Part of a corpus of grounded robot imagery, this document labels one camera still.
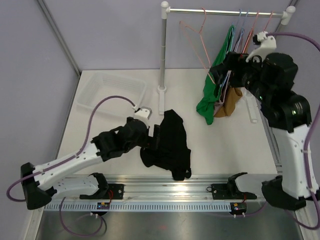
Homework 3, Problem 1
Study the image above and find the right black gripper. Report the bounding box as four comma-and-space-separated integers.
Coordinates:
210, 51, 271, 103

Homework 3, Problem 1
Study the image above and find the black tank top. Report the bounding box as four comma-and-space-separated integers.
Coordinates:
140, 109, 192, 181

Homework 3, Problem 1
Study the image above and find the green tank top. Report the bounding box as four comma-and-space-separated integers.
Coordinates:
196, 24, 236, 125

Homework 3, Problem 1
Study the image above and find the pink wire hanger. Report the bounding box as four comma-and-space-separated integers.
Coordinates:
179, 7, 215, 84

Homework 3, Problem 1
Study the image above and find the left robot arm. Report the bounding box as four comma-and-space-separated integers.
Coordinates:
20, 117, 160, 210

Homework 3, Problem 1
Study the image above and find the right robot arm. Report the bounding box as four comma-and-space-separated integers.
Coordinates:
209, 52, 320, 211

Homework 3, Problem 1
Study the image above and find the brown tank top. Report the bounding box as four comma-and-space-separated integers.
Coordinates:
213, 87, 243, 118

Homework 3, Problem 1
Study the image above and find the mauve tank top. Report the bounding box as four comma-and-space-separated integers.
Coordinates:
213, 71, 243, 118

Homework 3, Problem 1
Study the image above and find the white plastic basket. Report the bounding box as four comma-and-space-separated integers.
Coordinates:
76, 73, 147, 118

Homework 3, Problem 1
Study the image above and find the metal clothes rack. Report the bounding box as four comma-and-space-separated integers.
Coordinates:
157, 0, 299, 116

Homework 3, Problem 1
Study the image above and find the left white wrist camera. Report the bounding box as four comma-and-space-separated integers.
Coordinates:
133, 106, 153, 125

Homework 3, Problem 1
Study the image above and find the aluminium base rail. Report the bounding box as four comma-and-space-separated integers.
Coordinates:
49, 174, 305, 201

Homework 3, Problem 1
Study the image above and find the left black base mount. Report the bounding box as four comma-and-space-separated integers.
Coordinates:
79, 183, 125, 200

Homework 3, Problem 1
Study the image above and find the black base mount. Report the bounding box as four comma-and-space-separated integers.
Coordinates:
79, 183, 125, 200
206, 183, 258, 200

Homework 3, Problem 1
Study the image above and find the white slotted cable duct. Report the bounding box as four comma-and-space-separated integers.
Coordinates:
44, 201, 231, 212

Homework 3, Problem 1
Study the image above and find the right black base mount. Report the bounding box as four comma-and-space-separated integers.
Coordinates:
206, 183, 258, 200

